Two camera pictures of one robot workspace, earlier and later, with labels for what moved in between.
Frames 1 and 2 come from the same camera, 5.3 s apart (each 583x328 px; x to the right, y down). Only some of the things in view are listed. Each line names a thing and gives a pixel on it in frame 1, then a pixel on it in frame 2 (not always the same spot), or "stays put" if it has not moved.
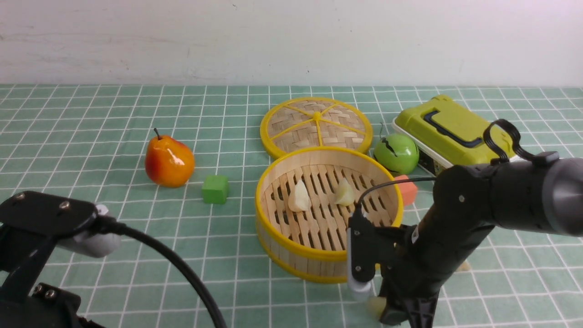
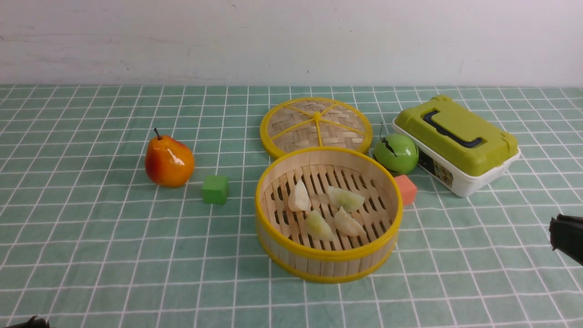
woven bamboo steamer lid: (308, 122) stays put
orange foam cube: (409, 191) stays put
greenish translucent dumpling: (375, 306) -> (318, 228)
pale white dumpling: (465, 266) -> (345, 224)
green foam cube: (215, 189) stays put
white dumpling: (299, 200) stays put
